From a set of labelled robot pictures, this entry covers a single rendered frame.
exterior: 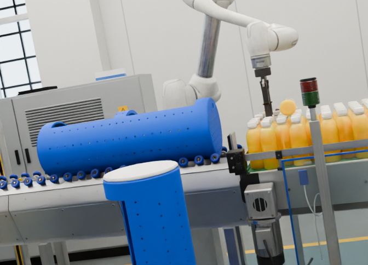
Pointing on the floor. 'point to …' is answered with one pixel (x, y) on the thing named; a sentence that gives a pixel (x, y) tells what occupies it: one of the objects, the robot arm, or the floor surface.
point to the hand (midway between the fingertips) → (269, 111)
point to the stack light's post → (315, 132)
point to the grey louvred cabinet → (127, 86)
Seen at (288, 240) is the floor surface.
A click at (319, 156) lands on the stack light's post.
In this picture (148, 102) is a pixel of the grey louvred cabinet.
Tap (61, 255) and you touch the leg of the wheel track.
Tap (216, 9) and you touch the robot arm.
